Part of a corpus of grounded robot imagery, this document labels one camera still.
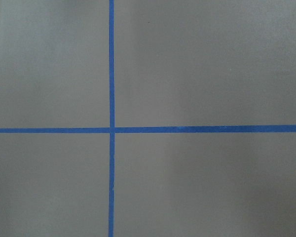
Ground brown paper table cover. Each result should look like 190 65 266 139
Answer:
0 0 296 237

